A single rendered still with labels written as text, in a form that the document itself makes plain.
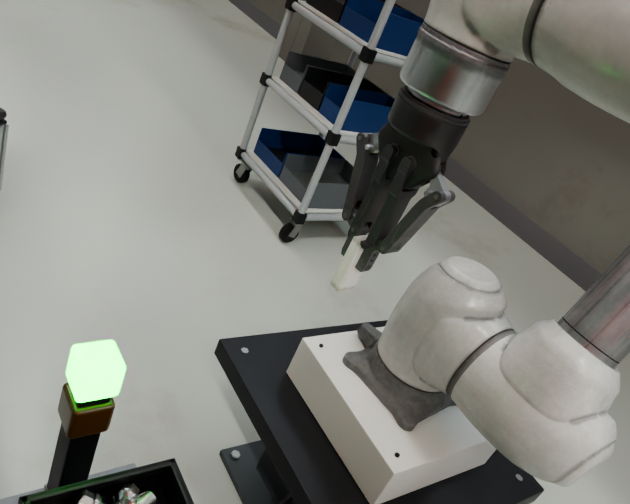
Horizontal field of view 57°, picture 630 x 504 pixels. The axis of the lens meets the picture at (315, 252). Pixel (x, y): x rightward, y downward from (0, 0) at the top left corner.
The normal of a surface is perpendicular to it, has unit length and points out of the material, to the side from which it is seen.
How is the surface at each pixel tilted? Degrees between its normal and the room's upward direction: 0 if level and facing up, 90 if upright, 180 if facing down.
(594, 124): 90
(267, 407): 0
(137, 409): 0
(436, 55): 90
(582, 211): 90
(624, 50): 102
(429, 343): 89
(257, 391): 0
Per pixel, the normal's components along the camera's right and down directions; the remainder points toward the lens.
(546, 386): -0.46, -0.15
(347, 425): -0.79, 0.01
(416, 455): 0.36, -0.79
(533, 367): -0.60, -0.33
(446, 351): -0.64, 0.02
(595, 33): -0.79, 0.22
